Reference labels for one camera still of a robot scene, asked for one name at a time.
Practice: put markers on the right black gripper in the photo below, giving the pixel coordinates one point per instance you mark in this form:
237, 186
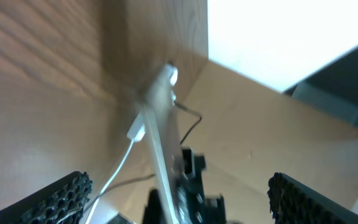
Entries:
190, 203

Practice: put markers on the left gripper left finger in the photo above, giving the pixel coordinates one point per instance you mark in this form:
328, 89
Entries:
60, 202

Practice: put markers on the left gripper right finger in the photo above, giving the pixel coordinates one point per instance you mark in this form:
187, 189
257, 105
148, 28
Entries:
292, 202

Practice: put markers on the white power strip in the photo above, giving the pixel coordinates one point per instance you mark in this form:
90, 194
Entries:
137, 128

